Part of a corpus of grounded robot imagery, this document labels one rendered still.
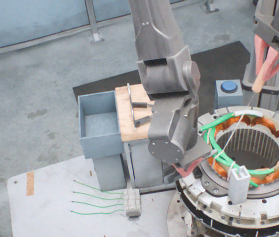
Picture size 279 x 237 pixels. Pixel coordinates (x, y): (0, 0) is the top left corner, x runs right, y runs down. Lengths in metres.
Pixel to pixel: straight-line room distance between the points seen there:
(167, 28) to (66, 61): 2.55
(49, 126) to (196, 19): 1.54
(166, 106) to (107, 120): 0.57
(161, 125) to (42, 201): 0.77
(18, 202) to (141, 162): 0.43
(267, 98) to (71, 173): 0.70
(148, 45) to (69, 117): 2.08
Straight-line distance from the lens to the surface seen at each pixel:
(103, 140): 1.05
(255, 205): 0.87
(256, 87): 0.79
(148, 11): 0.59
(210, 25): 3.34
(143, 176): 1.19
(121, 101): 1.12
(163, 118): 0.61
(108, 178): 1.22
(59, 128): 2.61
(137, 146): 1.08
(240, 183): 0.80
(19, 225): 1.29
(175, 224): 1.17
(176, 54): 0.60
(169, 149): 0.61
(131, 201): 1.20
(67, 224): 1.24
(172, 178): 0.79
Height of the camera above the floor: 1.83
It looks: 45 degrees down
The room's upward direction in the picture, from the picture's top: 7 degrees counter-clockwise
